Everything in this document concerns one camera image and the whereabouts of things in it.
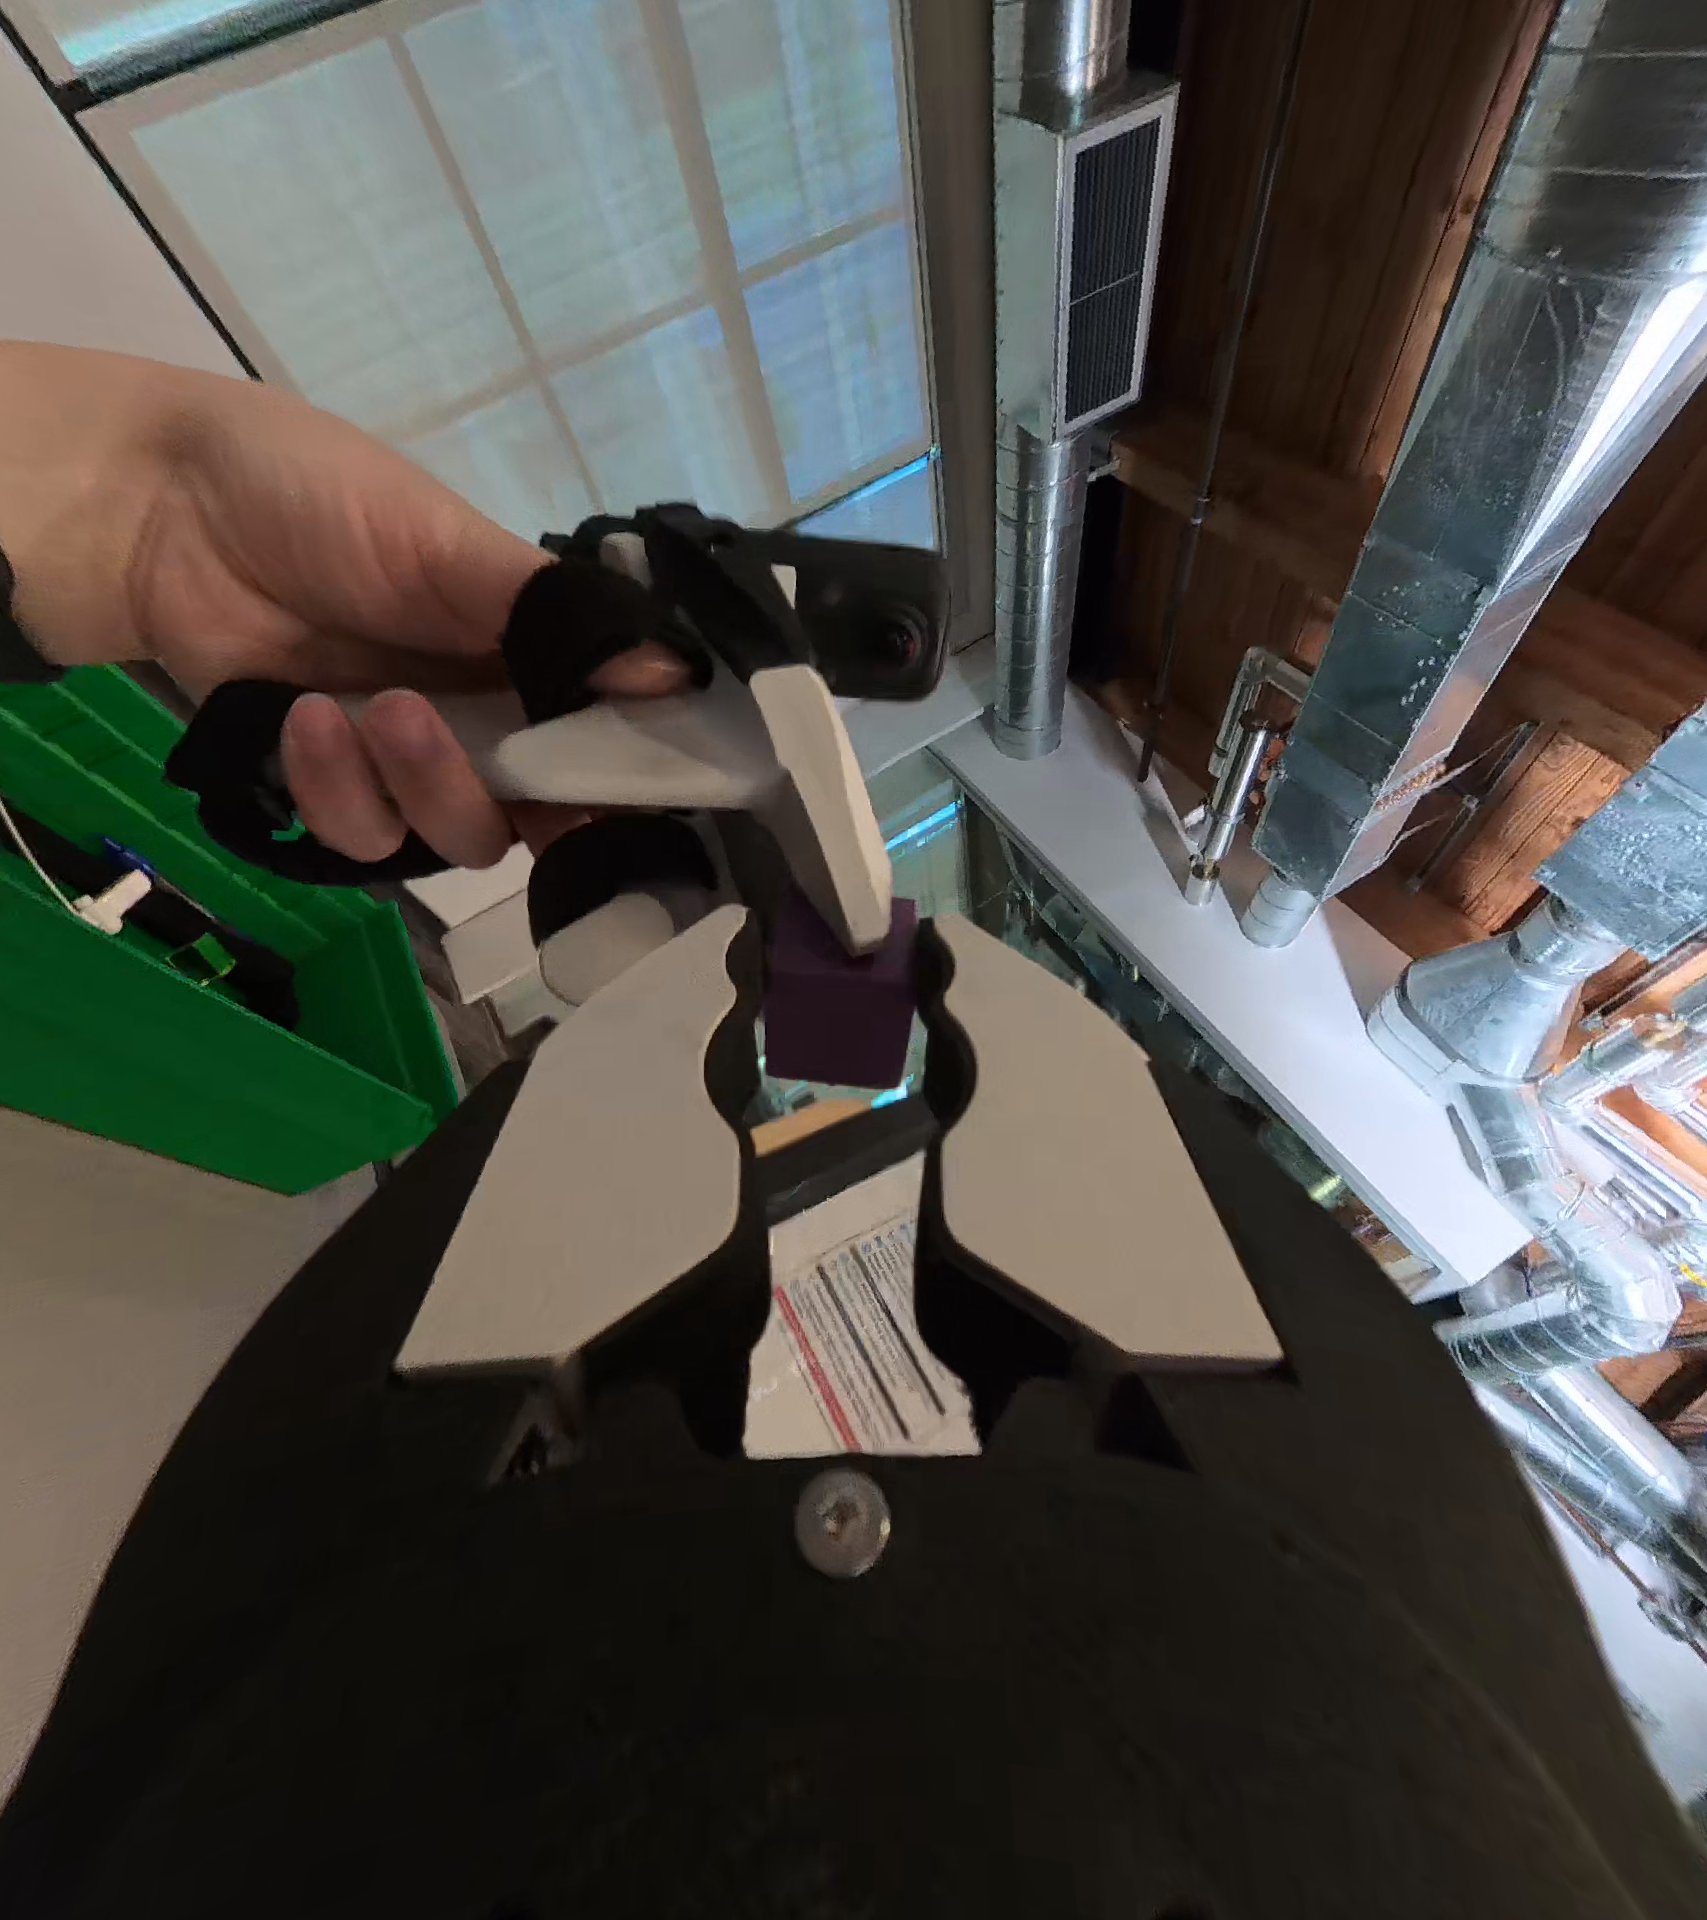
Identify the rectangular foil-wrapped duct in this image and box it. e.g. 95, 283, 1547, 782
1533, 600, 1707, 965

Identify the person's left hand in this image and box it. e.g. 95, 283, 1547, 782
0, 335, 701, 877

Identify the black mat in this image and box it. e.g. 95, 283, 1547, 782
741, 1091, 942, 1224

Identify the green plastic bin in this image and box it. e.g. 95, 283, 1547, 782
0, 658, 466, 1201

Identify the large foil-wrapped duct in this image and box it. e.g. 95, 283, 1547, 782
1252, 0, 1707, 948

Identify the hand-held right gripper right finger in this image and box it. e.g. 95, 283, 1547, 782
921, 914, 1283, 1397

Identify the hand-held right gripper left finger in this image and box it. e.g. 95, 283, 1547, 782
394, 907, 772, 1397

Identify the metal pipe fitting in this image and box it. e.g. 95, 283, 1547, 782
1184, 647, 1316, 907

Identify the grey desk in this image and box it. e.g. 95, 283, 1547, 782
0, 1072, 493, 1920

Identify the white laminated sheet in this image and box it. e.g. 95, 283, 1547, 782
741, 1201, 980, 1457

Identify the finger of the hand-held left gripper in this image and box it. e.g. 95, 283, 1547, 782
750, 658, 896, 957

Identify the ceiling air vent unit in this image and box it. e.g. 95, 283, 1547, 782
999, 84, 1184, 443

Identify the white framed window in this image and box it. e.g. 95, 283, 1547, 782
73, 0, 946, 556

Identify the white cable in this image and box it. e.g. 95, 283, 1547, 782
0, 683, 152, 934

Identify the purple linking cube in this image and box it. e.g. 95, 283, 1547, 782
761, 893, 924, 1085

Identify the silver elbow duct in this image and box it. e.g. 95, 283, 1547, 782
1370, 893, 1683, 1393

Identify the long round silver duct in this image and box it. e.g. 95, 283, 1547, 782
1455, 1319, 1707, 1729

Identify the printed instruction label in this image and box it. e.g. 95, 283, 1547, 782
768, 1218, 980, 1449

